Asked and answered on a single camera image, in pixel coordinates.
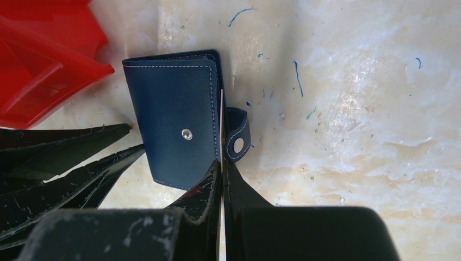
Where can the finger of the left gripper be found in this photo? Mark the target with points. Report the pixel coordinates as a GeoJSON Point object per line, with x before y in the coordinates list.
{"type": "Point", "coordinates": [22, 205]}
{"type": "Point", "coordinates": [43, 154]}

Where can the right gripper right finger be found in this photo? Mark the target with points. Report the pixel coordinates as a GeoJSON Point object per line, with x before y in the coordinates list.
{"type": "Point", "coordinates": [257, 230]}

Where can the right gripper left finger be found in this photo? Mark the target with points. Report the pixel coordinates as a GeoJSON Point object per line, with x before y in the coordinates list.
{"type": "Point", "coordinates": [187, 229]}

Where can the gold credit card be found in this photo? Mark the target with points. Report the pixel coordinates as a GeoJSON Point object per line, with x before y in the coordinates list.
{"type": "Point", "coordinates": [222, 240]}

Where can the red plastic bin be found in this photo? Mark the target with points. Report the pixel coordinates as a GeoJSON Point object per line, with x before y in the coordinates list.
{"type": "Point", "coordinates": [48, 54]}

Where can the navy leather card holder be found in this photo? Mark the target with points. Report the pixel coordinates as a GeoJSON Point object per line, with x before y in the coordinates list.
{"type": "Point", "coordinates": [176, 99]}

